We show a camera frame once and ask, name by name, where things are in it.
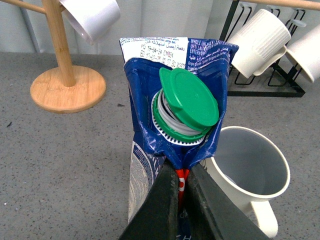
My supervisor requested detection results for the grey-white curtain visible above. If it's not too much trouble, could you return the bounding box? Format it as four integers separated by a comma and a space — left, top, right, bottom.
0, 0, 232, 55

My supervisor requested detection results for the white ribbed mug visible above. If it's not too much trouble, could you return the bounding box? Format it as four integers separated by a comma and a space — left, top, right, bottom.
227, 9, 292, 79

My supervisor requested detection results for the wooden mug tree stand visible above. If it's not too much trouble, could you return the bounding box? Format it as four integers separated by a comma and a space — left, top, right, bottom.
7, 0, 107, 113

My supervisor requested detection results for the black wire mug rack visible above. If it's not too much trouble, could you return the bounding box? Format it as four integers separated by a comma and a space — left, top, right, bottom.
219, 0, 320, 98

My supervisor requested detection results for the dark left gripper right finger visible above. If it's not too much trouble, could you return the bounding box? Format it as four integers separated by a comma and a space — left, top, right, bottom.
184, 163, 269, 240

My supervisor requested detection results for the cream cup with handle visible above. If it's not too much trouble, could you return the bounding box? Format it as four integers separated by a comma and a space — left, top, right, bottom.
201, 126, 291, 238

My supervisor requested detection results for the white smooth mug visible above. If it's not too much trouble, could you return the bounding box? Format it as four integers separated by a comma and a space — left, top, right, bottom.
60, 0, 121, 45

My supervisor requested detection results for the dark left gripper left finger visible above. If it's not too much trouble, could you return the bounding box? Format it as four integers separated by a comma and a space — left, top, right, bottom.
119, 160, 179, 240

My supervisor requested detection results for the blue white milk carton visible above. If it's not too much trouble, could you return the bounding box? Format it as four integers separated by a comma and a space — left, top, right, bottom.
119, 36, 240, 224

